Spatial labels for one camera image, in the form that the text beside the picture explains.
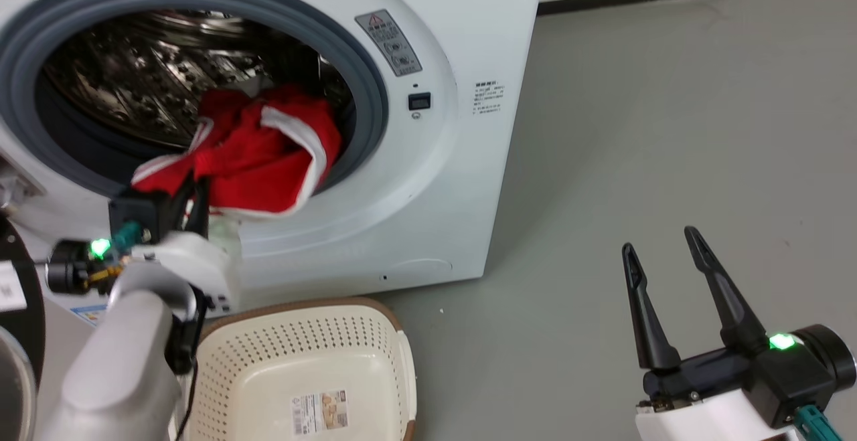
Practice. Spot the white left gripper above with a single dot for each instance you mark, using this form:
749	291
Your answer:
194	260

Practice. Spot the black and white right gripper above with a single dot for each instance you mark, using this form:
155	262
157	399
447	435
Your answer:
710	394

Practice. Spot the red garment with white trim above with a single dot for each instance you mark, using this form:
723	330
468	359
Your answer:
261	153

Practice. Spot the white and grey left arm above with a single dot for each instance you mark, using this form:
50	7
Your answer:
114	374

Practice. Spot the steel washing machine drum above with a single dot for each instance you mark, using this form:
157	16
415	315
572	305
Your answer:
154	73

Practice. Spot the cream perforated laundry basket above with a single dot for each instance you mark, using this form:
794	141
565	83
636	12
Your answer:
268	361

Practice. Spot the round dark washing machine door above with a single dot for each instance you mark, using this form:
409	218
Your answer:
20	334

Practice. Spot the printed label sticker on basket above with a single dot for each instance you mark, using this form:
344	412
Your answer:
320	413

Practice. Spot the white front-load washing machine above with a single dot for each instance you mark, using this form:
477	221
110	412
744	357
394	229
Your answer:
462	180

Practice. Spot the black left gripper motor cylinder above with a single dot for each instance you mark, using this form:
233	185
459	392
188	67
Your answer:
67	268

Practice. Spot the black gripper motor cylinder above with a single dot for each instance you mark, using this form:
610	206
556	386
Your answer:
833	354
67	268

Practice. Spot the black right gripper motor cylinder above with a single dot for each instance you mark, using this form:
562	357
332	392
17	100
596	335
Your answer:
833	354

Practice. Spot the grey rubber door gasket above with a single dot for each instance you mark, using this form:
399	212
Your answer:
365	73

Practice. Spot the black door latch socket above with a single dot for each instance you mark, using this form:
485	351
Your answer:
419	101

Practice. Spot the grey warning sticker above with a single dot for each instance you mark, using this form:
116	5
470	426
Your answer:
388	43

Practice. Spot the small printed text label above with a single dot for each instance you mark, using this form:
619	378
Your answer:
489	98

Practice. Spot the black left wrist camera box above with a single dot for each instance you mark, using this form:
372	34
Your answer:
137	210

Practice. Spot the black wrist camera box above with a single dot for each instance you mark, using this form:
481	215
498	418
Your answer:
137	210
793	384

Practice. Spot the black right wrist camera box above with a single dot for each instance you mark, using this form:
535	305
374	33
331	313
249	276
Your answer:
793	384

